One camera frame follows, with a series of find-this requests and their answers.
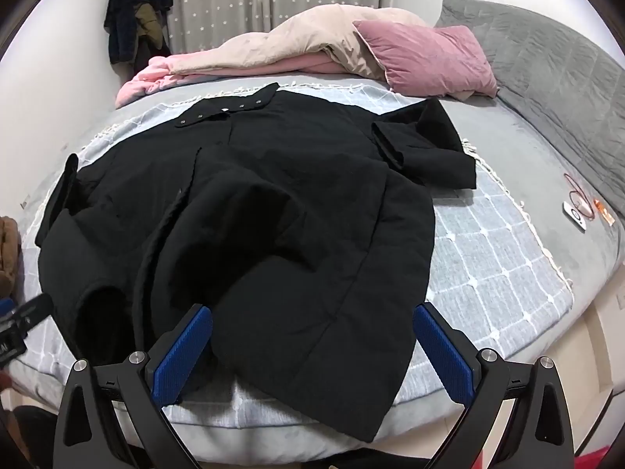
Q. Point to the pink pillow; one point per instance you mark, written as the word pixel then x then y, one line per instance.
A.
pixel 425 53

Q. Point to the white flat device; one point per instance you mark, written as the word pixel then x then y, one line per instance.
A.
pixel 575 216

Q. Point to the beige and pink duvet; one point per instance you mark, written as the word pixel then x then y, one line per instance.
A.
pixel 273 49

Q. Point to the grey checked fringed blanket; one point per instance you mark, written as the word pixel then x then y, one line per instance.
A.
pixel 488 264

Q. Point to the grey quilted headboard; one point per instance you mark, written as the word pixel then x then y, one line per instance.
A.
pixel 547 58

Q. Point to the black coat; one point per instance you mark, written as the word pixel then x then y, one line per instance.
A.
pixel 268 215

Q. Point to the dark hanging clothes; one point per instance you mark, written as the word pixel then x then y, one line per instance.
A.
pixel 124 14

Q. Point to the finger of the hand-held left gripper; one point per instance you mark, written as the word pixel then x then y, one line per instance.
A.
pixel 5 306
pixel 33 308

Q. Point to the grey bed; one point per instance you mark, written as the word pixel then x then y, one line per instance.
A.
pixel 527 156

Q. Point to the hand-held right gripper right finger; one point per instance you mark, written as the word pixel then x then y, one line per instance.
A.
pixel 442 351

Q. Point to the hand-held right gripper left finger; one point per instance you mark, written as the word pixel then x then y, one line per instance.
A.
pixel 183 356

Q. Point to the orange packet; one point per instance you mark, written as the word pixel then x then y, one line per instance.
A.
pixel 604 212

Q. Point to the brown cloth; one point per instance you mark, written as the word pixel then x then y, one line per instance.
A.
pixel 9 254

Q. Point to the grey star-patterned curtain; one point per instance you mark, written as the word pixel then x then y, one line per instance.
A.
pixel 219 5

